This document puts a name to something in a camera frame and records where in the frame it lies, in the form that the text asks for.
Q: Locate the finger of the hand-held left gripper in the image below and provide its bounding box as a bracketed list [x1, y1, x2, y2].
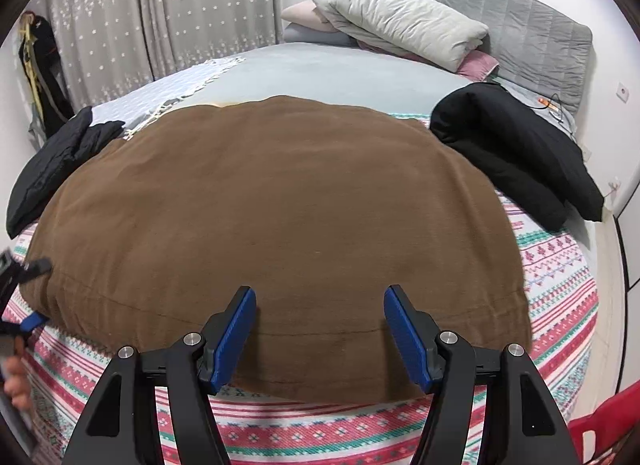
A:
[0, 314, 49, 336]
[22, 259, 53, 280]

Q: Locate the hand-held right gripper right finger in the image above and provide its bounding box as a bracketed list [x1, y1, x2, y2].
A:
[383, 285, 581, 465]

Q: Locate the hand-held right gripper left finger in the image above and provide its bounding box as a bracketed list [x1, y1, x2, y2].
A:
[65, 286, 257, 465]

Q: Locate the brown coat with fur collar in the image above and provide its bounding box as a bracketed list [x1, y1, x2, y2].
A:
[20, 95, 533, 403]

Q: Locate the person's left hand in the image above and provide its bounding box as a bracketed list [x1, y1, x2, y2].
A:
[4, 360, 31, 410]

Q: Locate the black padded jacket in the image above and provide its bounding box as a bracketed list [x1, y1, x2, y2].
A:
[430, 82, 606, 232]
[6, 106, 126, 238]

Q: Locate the patterned knit blanket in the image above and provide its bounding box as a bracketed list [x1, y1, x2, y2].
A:
[10, 112, 600, 465]

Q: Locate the black hanging bag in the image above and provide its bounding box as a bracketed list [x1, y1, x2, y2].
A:
[17, 12, 76, 138]

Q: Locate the red plastic stool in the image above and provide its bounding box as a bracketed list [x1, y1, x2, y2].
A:
[567, 395, 640, 465]

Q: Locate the white fringed throw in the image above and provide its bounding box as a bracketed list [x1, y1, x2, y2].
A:
[90, 57, 247, 140]

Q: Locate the white wardrobe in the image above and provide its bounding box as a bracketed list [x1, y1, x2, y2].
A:
[612, 185, 640, 306]

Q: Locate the bed with grey sheet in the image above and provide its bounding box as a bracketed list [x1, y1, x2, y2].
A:
[75, 42, 586, 156]

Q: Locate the pink pillow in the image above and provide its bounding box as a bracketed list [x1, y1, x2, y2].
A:
[281, 1, 326, 28]
[357, 42, 501, 82]

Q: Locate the grey dotted curtain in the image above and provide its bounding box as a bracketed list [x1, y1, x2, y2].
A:
[35, 0, 281, 108]

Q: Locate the grey pillow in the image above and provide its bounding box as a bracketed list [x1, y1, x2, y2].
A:
[283, 24, 358, 47]

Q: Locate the white pillow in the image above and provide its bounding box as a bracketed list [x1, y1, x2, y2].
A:
[311, 0, 490, 73]

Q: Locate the grey quilted headboard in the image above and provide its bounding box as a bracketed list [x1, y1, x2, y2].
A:
[347, 0, 593, 113]

